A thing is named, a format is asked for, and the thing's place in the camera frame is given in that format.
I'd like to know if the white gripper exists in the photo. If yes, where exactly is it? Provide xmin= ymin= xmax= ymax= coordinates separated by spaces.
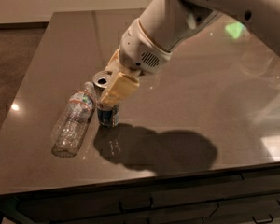
xmin=100 ymin=19 xmax=172 ymax=107

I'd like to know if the silver blue redbull can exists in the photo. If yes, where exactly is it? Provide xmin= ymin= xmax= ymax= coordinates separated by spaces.
xmin=92 ymin=71 xmax=119 ymax=128

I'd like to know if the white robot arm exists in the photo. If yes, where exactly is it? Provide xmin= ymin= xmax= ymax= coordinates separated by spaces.
xmin=100 ymin=0 xmax=280 ymax=107

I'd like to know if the clear plastic water bottle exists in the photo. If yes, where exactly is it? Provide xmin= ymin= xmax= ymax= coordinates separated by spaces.
xmin=51 ymin=82 xmax=96 ymax=158

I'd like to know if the dark drawer cabinet front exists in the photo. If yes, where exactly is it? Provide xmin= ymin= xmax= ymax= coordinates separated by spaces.
xmin=0 ymin=166 xmax=280 ymax=224

